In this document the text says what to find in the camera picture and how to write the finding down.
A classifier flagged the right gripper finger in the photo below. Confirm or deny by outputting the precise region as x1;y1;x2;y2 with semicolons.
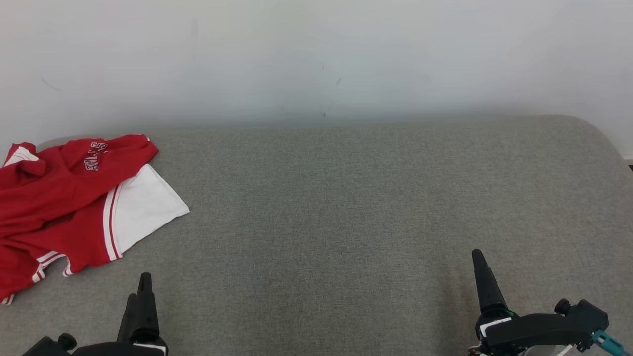
471;249;508;313

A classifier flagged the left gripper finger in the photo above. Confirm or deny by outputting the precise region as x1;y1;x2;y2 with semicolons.
138;272;160;342
117;293;142;343

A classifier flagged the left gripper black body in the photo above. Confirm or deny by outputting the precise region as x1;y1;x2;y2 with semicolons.
69;338;169;356

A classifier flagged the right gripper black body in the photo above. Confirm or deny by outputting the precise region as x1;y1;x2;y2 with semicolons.
469;302;518;356

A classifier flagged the red white basketball jersey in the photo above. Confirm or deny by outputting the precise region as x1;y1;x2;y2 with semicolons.
0;163;190;305

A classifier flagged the teal camera cable connector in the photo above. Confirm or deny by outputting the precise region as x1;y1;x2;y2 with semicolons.
591;329;627;356

